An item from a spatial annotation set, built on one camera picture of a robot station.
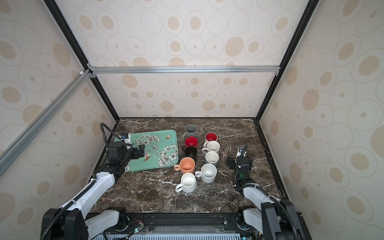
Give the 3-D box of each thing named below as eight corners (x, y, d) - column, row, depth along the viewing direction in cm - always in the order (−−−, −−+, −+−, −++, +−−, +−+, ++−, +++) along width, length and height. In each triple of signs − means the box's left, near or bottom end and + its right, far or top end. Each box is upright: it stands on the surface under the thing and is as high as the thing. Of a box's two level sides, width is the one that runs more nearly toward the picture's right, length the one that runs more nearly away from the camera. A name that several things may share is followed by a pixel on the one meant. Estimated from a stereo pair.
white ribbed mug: (176, 192, 85) (175, 187, 78) (177, 178, 90) (176, 172, 84) (196, 192, 85) (196, 187, 78) (196, 178, 91) (196, 172, 84)
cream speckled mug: (194, 183, 89) (194, 177, 82) (194, 170, 94) (194, 163, 87) (216, 183, 89) (217, 177, 82) (214, 170, 94) (216, 163, 87)
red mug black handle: (185, 149, 103) (184, 142, 96) (185, 143, 106) (184, 135, 100) (198, 150, 103) (198, 142, 96) (197, 143, 107) (198, 135, 100)
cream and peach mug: (175, 177, 90) (173, 171, 84) (176, 163, 96) (175, 157, 90) (195, 177, 90) (195, 171, 84) (195, 163, 96) (195, 157, 90)
